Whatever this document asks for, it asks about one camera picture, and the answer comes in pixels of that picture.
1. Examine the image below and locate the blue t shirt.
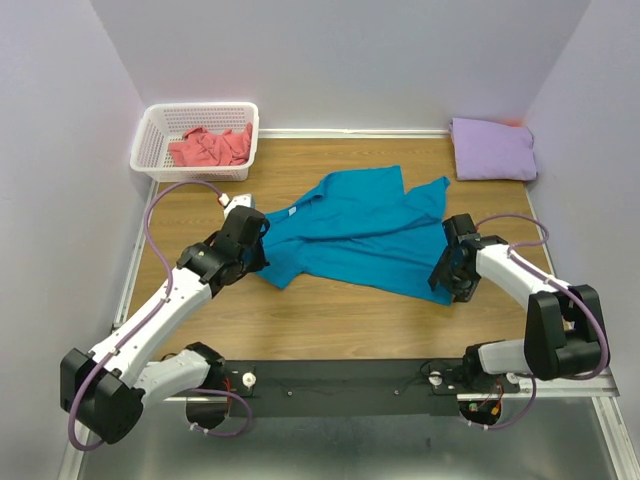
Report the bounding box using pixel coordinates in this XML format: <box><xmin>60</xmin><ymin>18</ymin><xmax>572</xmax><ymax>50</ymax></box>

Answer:
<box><xmin>259</xmin><ymin>166</ymin><xmax>451</xmax><ymax>306</ymax></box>

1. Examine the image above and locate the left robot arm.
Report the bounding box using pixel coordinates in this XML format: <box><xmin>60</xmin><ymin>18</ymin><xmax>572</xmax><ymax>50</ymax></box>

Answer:
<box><xmin>60</xmin><ymin>205</ymin><xmax>269</xmax><ymax>451</ymax></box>

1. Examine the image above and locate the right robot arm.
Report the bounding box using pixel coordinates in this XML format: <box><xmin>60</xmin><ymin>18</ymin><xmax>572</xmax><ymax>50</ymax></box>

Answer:
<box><xmin>429</xmin><ymin>214</ymin><xmax>610</xmax><ymax>392</ymax></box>

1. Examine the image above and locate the red t shirt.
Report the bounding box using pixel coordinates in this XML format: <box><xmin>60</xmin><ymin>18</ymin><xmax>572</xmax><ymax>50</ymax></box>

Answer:
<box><xmin>168</xmin><ymin>123</ymin><xmax>253</xmax><ymax>168</ymax></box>

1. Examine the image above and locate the white plastic laundry basket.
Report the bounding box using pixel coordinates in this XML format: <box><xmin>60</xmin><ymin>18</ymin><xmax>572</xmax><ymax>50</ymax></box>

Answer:
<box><xmin>130</xmin><ymin>102</ymin><xmax>259</xmax><ymax>182</ymax></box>

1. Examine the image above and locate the folded purple t shirt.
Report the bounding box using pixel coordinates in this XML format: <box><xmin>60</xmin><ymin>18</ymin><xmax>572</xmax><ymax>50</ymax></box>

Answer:
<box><xmin>449</xmin><ymin>117</ymin><xmax>538</xmax><ymax>182</ymax></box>

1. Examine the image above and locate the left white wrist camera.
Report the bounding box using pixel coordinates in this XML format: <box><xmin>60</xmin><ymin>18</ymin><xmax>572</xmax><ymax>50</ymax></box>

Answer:
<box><xmin>218</xmin><ymin>193</ymin><xmax>255</xmax><ymax>210</ymax></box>

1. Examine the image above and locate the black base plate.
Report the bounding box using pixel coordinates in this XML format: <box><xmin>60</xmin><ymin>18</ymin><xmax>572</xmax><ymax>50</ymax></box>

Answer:
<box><xmin>186</xmin><ymin>359</ymin><xmax>520</xmax><ymax>427</ymax></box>

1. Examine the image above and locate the aluminium front rail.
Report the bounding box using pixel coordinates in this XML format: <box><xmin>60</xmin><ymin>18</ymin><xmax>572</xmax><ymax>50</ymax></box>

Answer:
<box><xmin>164</xmin><ymin>369</ymin><xmax>621</xmax><ymax>402</ymax></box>

